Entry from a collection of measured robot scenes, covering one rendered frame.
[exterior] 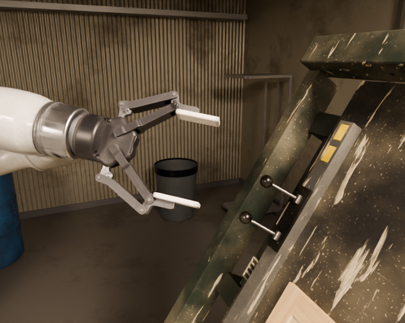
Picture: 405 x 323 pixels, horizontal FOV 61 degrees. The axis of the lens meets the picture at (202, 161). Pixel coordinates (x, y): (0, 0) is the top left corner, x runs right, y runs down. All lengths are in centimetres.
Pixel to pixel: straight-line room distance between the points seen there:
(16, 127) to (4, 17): 385
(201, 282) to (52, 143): 84
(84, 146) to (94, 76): 390
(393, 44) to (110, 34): 377
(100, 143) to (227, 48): 450
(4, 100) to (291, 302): 79
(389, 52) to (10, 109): 87
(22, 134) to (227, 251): 85
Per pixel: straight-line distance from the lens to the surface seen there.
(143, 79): 457
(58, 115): 58
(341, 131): 105
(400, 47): 102
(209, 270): 126
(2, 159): 81
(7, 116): 61
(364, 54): 108
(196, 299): 130
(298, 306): 97
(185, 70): 474
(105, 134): 57
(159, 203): 53
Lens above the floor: 188
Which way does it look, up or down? 17 degrees down
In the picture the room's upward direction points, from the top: straight up
